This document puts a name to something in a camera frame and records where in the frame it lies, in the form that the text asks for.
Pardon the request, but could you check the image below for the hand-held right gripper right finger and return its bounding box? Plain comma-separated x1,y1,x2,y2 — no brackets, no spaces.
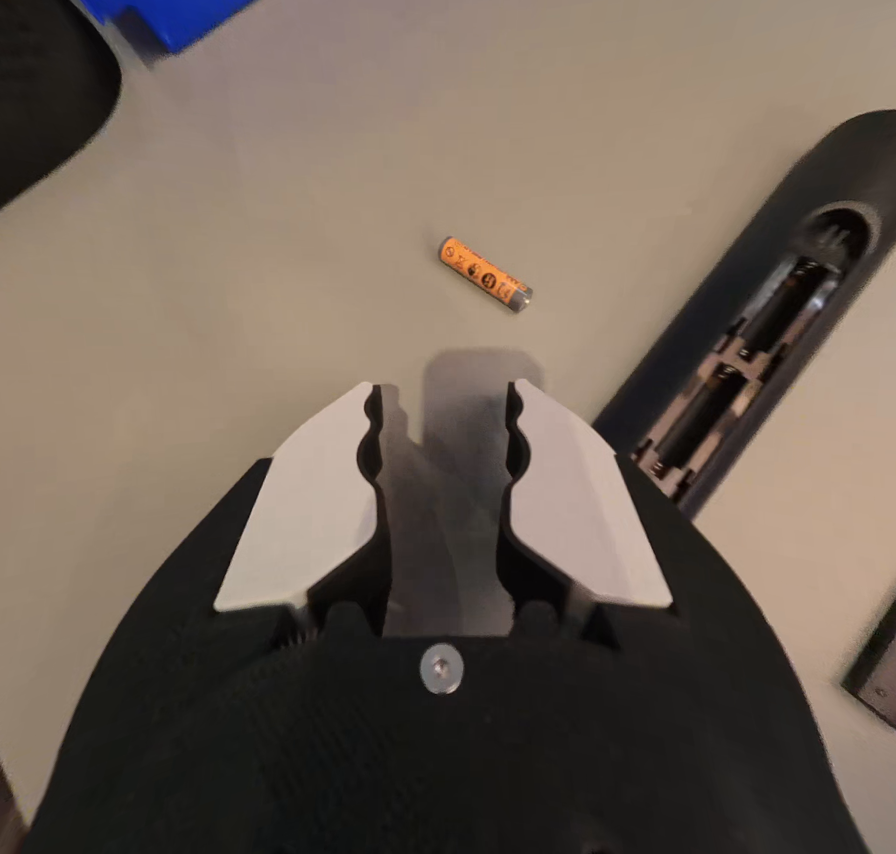
497,379,674,622

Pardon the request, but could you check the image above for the black battery cover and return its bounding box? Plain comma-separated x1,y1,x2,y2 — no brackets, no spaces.
842,612,896,729

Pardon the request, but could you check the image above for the black remote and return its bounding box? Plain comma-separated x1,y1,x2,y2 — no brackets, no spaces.
591,108,896,522

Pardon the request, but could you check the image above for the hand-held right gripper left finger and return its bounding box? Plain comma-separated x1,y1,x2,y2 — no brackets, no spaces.
212,381,391,620

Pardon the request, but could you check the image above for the black wrist rest pad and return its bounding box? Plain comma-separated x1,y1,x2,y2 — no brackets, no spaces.
0,0,123,208

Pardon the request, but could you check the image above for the orange AAA battery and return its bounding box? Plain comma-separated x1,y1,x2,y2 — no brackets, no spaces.
439,236,534,314

